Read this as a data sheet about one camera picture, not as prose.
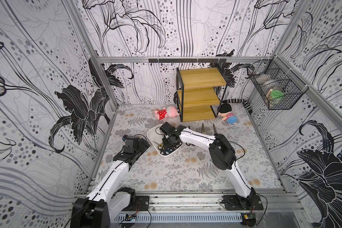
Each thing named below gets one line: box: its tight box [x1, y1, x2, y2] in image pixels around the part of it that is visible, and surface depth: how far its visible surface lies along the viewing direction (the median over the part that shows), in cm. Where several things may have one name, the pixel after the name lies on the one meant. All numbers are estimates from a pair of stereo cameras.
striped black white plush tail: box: [221, 98, 253, 114], surface depth 121 cm
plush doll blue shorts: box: [218, 103, 238, 124], surface depth 108 cm
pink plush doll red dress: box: [153, 105, 181, 121], surface depth 109 cm
